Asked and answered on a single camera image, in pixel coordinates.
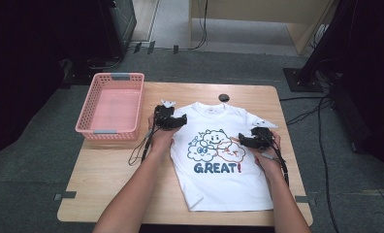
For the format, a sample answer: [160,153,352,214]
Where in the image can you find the light wooden desk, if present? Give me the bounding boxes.
[188,0,338,55]

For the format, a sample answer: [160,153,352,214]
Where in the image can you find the white power strip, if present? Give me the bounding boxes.
[314,22,330,41]

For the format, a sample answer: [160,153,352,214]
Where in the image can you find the long black floor cable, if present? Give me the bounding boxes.
[316,96,340,233]

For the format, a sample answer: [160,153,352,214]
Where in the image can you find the black metal stand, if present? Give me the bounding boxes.
[282,0,346,93]

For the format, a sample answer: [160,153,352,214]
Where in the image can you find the person's left hand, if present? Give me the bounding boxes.
[147,113,182,153]

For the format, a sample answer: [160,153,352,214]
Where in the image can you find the white printed t-shirt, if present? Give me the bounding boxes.
[169,101,278,213]

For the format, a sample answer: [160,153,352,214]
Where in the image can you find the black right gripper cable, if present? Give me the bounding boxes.
[261,130,291,187]

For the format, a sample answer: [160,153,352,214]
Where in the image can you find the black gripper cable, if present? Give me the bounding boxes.
[261,130,291,187]
[127,126,159,167]

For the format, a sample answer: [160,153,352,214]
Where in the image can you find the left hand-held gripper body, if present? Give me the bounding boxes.
[153,99,178,131]

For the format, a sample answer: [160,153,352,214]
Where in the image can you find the grey floor tape marker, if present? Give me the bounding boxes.
[294,194,318,206]
[53,190,78,201]

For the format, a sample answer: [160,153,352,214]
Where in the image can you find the black hanging cable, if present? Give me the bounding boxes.
[188,0,209,51]

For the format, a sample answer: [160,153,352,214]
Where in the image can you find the pink plastic basket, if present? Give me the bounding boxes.
[75,72,145,142]

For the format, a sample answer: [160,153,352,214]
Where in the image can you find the person's right hand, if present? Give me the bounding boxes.
[252,129,283,175]

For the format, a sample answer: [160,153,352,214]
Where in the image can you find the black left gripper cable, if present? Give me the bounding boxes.
[127,126,159,167]

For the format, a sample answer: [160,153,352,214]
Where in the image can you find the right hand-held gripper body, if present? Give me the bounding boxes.
[249,118,278,150]

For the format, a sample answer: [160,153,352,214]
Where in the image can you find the dark cabinet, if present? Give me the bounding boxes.
[97,0,138,61]

